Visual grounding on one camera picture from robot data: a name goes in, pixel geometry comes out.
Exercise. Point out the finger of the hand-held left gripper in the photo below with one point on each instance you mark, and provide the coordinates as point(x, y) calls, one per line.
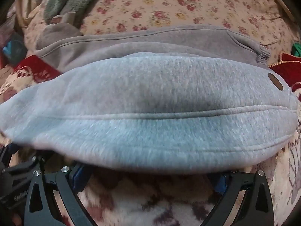
point(21, 166)

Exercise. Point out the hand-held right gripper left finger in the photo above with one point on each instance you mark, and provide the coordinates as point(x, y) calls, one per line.
point(78, 180)

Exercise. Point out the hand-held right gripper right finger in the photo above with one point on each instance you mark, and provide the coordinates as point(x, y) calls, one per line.
point(220, 181)

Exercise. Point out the grey pants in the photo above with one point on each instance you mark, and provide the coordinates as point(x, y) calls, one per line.
point(150, 98)

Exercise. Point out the red and white patterned blanket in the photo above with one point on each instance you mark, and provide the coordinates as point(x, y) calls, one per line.
point(141, 197)

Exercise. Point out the blue bag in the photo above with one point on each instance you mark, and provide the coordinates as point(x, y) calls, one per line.
point(14, 50)

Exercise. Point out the green cloth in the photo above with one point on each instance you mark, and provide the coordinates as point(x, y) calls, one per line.
point(296, 49)

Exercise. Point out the beige curtain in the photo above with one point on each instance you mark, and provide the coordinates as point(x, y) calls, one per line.
point(24, 7)

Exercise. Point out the floral bed sheet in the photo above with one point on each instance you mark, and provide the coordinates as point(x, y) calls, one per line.
point(188, 4)

